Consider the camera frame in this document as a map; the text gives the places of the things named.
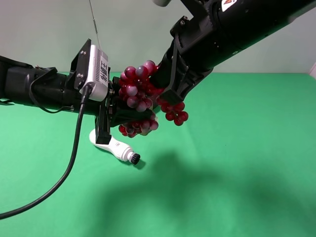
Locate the white bottle black cap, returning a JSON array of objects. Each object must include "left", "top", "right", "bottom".
[{"left": 89, "top": 129, "right": 141, "bottom": 165}]

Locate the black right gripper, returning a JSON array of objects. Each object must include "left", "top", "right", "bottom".
[{"left": 150, "top": 42, "right": 213, "bottom": 105}]

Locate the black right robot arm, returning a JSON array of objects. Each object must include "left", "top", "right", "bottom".
[{"left": 151, "top": 0, "right": 316, "bottom": 105}]

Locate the black camera cable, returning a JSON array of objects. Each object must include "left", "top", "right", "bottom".
[{"left": 0, "top": 82, "right": 96, "bottom": 220}]

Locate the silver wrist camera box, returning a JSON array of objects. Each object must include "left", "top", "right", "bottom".
[{"left": 69, "top": 39, "right": 109, "bottom": 102}]

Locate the green table cloth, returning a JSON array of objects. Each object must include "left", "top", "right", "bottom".
[{"left": 0, "top": 74, "right": 316, "bottom": 237}]

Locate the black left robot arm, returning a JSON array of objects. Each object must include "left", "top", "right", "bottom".
[{"left": 0, "top": 54, "right": 153, "bottom": 144}]

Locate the red plastic grape bunch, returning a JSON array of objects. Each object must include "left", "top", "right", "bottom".
[{"left": 118, "top": 60, "right": 189, "bottom": 138}]

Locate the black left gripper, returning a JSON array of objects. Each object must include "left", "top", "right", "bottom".
[{"left": 95, "top": 77, "right": 153, "bottom": 145}]

